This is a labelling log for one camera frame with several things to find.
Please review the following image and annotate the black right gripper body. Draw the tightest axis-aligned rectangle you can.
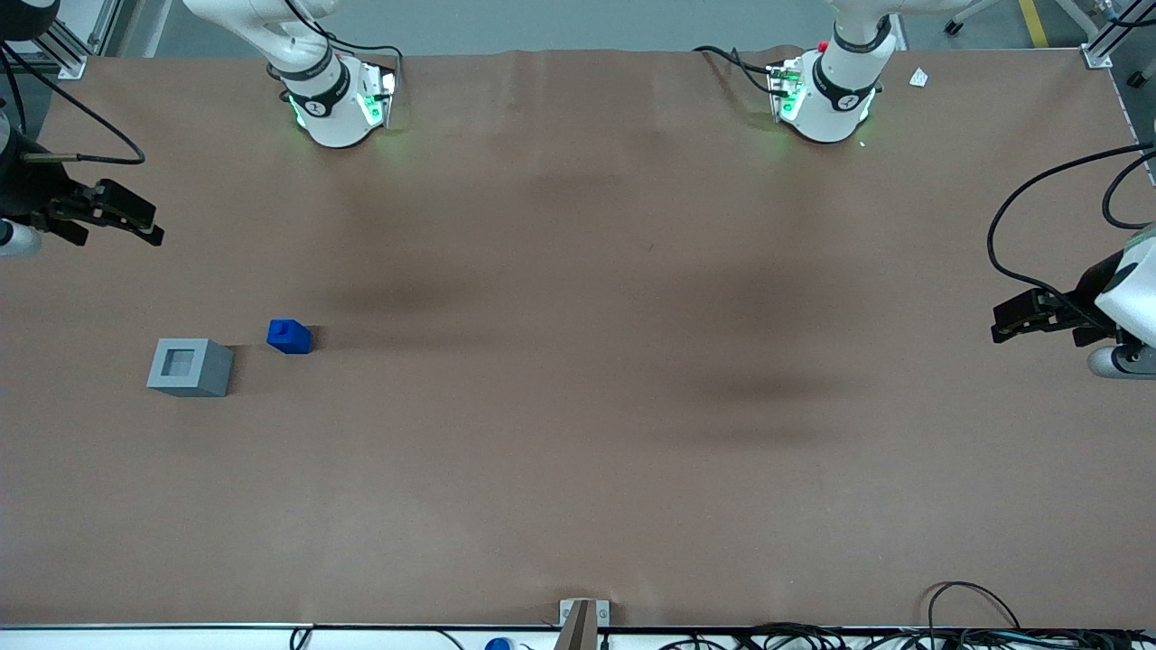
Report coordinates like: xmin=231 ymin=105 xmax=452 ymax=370
xmin=0 ymin=135 xmax=107 ymax=246

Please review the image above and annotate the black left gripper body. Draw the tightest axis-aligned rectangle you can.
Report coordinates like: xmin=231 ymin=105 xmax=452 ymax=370
xmin=1039 ymin=253 xmax=1125 ymax=348

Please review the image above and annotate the blue plastic part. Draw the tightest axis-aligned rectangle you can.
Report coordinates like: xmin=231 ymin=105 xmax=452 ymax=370
xmin=267 ymin=319 xmax=313 ymax=355

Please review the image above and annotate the gray square base block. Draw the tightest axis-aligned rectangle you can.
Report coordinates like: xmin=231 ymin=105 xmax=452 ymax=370
xmin=146 ymin=339 xmax=235 ymax=398

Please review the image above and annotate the brown table cover sheet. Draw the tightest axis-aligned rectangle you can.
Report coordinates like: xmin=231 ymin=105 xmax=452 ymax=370
xmin=0 ymin=45 xmax=1156 ymax=628

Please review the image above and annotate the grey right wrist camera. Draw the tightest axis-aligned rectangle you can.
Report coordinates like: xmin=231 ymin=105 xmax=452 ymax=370
xmin=0 ymin=221 xmax=42 ymax=258

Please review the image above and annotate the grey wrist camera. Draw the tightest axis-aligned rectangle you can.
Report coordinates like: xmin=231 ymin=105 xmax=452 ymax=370
xmin=0 ymin=221 xmax=42 ymax=258
xmin=1087 ymin=343 xmax=1156 ymax=380

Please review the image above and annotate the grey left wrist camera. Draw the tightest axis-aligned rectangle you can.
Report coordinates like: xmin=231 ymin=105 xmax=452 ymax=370
xmin=1087 ymin=343 xmax=1156 ymax=380

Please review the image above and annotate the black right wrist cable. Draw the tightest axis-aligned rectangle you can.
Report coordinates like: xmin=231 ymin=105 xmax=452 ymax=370
xmin=0 ymin=50 xmax=146 ymax=166

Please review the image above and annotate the long black looped cable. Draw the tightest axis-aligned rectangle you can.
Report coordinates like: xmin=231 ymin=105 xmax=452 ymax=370
xmin=987 ymin=143 xmax=1156 ymax=312

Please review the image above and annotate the short black curved cable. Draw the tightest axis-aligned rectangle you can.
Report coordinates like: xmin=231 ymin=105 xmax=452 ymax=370
xmin=1102 ymin=152 xmax=1156 ymax=231

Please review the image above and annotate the aluminium frame profile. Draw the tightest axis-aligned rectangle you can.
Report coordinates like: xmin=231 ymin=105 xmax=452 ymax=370
xmin=32 ymin=16 xmax=89 ymax=80
xmin=1052 ymin=0 xmax=1156 ymax=70

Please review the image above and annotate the black cable loop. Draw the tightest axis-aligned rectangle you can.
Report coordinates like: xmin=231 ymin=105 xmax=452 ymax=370
xmin=925 ymin=581 xmax=1023 ymax=633

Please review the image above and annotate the black right base cable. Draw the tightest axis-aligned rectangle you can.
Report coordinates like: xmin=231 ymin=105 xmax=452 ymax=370
xmin=282 ymin=0 xmax=405 ymax=100

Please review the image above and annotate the black base cable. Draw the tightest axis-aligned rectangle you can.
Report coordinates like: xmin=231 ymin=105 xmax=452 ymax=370
xmin=282 ymin=0 xmax=405 ymax=100
xmin=692 ymin=45 xmax=779 ymax=97

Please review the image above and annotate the black cable bundle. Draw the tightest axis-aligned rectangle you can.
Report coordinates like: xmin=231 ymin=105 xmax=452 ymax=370
xmin=659 ymin=621 xmax=1156 ymax=650

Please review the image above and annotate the black left base cable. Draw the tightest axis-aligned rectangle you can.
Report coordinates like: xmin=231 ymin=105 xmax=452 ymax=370
xmin=692 ymin=45 xmax=779 ymax=97

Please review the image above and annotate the white table edge rail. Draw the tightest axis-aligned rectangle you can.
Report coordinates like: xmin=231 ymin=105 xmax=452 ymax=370
xmin=0 ymin=623 xmax=1156 ymax=650

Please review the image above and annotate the metal bracket plate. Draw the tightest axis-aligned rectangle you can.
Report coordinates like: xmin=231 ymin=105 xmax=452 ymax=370
xmin=559 ymin=599 xmax=611 ymax=628

